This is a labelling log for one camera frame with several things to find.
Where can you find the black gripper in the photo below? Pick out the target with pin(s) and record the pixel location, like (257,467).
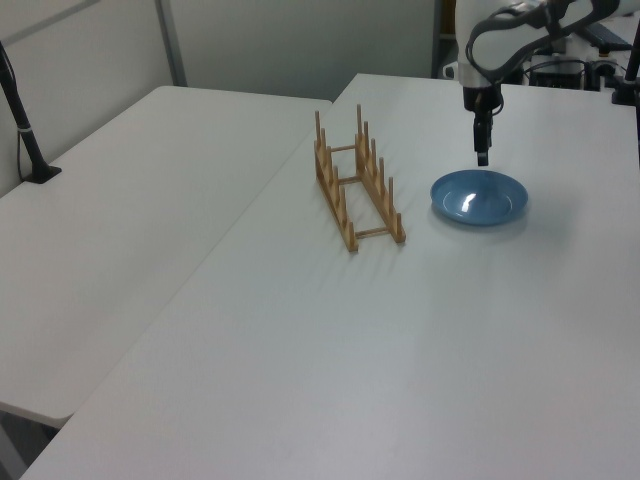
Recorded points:
(481,100)

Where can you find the blue round plate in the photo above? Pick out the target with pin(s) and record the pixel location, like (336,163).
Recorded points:
(480,200)

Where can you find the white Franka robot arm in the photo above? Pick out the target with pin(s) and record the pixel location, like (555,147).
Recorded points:
(492,50)

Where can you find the wooden plate rack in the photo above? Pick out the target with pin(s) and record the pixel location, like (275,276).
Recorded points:
(347,235)

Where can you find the black electronics box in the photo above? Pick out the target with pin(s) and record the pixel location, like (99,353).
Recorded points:
(557,76)

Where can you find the white desk device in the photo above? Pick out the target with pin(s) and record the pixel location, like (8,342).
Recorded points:
(602,67)

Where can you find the black keyboard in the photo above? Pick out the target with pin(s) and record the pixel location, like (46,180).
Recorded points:
(607,36)

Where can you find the black camera stand with tie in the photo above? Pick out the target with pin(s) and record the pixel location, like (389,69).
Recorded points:
(25,135)

